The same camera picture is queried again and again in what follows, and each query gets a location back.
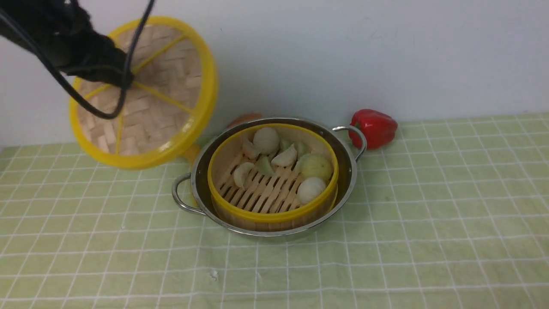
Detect green checkered tablecloth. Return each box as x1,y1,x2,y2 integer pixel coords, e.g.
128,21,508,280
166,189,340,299
0,114,549,309

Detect white crescent dumpling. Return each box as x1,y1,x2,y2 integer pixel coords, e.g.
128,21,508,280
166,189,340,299
232,162,255,190
271,143,298,167

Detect black cable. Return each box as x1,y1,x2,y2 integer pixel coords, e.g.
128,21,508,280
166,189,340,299
0,0,156,120

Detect orange fruit behind pot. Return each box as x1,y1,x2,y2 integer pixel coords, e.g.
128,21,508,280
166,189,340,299
227,113,262,128

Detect stainless steel pot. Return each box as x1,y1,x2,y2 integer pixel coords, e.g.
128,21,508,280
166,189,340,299
171,117,368,239

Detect yellow woven bamboo steamer lid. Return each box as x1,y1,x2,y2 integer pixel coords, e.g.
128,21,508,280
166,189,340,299
69,16,218,170

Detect round white bun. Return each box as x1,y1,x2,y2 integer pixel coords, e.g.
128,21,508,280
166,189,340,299
253,127,280,156
297,177,327,206

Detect yellow banana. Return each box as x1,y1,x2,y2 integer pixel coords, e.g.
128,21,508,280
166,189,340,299
181,143,201,165

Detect red bell pepper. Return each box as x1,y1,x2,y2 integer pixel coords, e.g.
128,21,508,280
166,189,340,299
350,109,398,151

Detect yellow rimmed bamboo steamer basket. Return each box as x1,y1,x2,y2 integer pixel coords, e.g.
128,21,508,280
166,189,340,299
207,123,339,232

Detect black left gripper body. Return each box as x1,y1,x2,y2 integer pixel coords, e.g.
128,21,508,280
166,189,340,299
0,0,133,87

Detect pale green round bun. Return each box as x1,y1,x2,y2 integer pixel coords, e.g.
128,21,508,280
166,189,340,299
300,153,334,184

